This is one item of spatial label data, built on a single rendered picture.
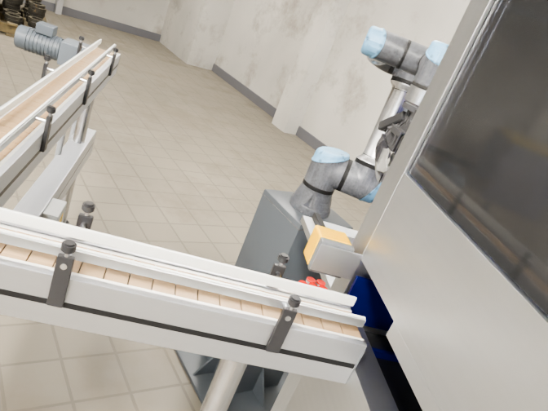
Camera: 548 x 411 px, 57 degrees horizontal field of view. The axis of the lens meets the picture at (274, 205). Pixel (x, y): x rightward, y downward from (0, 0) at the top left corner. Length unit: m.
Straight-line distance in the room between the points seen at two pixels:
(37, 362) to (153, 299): 1.24
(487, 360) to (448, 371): 0.07
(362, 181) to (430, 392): 1.05
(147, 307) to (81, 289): 0.10
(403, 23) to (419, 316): 4.74
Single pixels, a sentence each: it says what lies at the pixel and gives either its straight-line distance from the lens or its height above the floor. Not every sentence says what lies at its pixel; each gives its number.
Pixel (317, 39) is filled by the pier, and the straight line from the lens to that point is 5.98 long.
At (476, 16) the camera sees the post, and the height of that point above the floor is 1.50.
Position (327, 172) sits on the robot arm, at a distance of 1.70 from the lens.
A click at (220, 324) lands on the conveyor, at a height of 0.91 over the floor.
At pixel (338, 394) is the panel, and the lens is 1.01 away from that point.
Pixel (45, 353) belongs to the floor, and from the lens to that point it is 2.06.
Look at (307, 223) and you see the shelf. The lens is 1.43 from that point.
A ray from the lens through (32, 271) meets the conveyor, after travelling 0.83.
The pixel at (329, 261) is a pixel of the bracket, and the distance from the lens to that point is 1.00.
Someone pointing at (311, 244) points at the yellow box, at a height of 1.00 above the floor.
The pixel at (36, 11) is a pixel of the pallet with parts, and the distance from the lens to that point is 6.65.
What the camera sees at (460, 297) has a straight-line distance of 0.74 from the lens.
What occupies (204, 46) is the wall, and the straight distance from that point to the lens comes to 8.14.
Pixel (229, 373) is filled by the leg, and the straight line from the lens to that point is 0.98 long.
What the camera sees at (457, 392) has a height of 1.05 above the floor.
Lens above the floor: 1.41
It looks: 21 degrees down
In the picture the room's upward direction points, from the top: 22 degrees clockwise
